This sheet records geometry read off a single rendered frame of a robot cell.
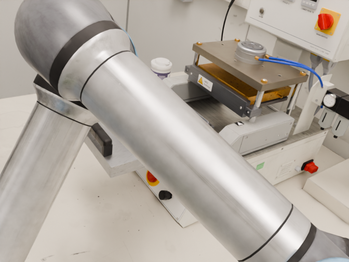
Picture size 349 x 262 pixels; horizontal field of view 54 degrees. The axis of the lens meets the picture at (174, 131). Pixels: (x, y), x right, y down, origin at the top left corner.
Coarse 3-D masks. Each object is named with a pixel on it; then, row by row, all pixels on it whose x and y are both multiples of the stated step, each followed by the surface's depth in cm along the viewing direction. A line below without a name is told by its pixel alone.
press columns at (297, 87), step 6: (198, 54) 98; (198, 60) 99; (300, 84) 89; (294, 90) 91; (258, 96) 82; (294, 96) 91; (258, 102) 83; (294, 102) 93; (288, 108) 94; (288, 114) 94; (252, 120) 85
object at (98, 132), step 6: (96, 126) 73; (90, 132) 74; (96, 132) 71; (102, 132) 71; (96, 138) 72; (102, 138) 70; (108, 138) 70; (102, 144) 70; (108, 144) 70; (102, 150) 70; (108, 150) 70
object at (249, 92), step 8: (200, 64) 98; (208, 64) 99; (208, 72) 94; (216, 72) 95; (224, 72) 95; (224, 80) 91; (232, 80) 92; (240, 80) 92; (232, 88) 88; (240, 88) 88; (248, 88) 89; (280, 88) 92; (288, 88) 93; (248, 96) 85; (264, 96) 88; (272, 96) 90; (280, 96) 90; (264, 104) 90
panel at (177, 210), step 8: (144, 168) 99; (144, 176) 98; (152, 184) 95; (160, 184) 93; (160, 200) 92; (168, 200) 91; (176, 200) 89; (168, 208) 90; (176, 208) 88; (184, 208) 86; (176, 216) 88
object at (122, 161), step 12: (108, 132) 79; (96, 144) 74; (120, 144) 75; (96, 156) 74; (108, 156) 71; (120, 156) 72; (132, 156) 72; (108, 168) 70; (120, 168) 70; (132, 168) 72
